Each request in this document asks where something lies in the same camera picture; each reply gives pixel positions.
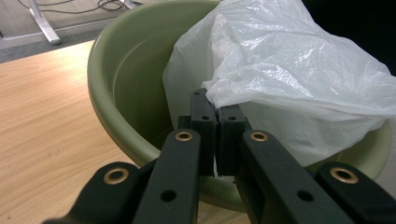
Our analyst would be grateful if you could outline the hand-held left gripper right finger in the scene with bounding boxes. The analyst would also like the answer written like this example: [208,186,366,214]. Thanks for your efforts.
[217,104,253,177]

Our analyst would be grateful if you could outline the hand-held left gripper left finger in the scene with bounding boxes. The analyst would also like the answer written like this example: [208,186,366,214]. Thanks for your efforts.
[177,88,219,177]

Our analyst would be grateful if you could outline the white plastic bag blue band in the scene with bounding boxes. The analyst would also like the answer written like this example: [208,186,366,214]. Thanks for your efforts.
[162,0,396,167]

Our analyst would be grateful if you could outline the green plastic bin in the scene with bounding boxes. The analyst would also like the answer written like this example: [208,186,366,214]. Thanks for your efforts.
[87,0,393,214]

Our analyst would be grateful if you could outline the black curtain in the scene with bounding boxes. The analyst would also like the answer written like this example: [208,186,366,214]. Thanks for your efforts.
[302,0,396,76]

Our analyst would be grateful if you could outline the black cables under desk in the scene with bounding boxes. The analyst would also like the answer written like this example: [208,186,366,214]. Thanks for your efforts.
[17,0,125,15]

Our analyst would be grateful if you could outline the white desk frame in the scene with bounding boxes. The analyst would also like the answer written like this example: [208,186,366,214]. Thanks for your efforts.
[27,0,139,46]

